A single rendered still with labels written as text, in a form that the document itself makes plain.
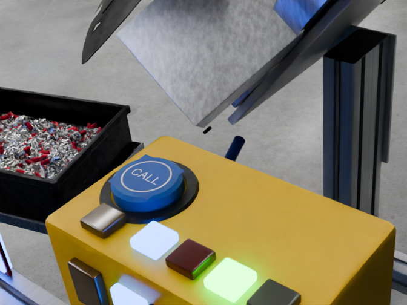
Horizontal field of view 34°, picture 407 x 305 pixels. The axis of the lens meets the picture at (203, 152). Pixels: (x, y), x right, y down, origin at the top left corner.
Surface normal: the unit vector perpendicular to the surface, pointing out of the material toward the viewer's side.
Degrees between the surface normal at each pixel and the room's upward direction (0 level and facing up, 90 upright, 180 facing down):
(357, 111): 90
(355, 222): 0
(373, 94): 90
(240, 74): 55
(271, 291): 0
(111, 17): 44
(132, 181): 0
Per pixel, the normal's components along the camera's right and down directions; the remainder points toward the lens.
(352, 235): -0.11, -0.82
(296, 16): -0.73, 0.60
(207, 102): -0.12, 0.01
